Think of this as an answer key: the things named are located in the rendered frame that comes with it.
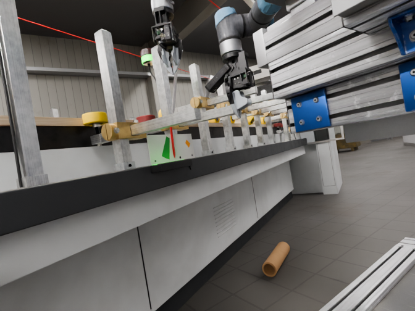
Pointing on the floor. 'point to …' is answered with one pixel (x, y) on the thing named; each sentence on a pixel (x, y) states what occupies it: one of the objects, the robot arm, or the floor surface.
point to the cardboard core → (275, 259)
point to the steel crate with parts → (347, 144)
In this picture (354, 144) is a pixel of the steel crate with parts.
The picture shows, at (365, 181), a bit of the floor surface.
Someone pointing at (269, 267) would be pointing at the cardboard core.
